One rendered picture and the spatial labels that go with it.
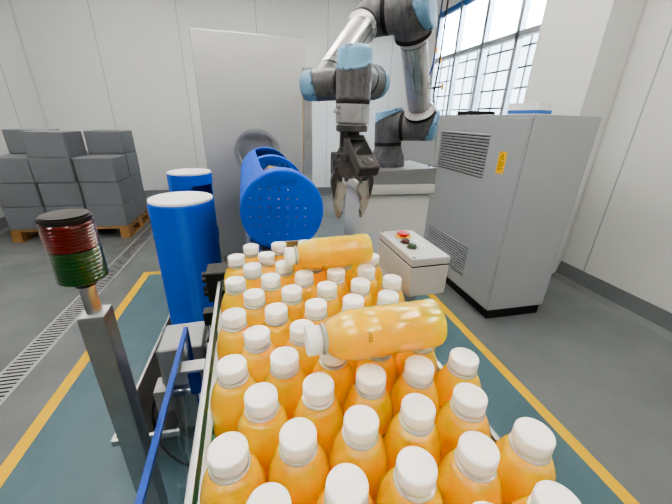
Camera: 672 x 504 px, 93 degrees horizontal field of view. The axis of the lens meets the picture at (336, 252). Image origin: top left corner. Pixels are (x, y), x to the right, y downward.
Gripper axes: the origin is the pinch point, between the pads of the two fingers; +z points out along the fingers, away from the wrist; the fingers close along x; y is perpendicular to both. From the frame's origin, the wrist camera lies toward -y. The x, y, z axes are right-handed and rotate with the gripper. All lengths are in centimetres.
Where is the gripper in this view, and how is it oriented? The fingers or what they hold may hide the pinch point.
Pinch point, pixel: (350, 213)
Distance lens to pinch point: 78.1
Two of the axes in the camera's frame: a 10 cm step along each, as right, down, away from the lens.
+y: -2.6, -3.8, 8.9
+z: -0.2, 9.2, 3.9
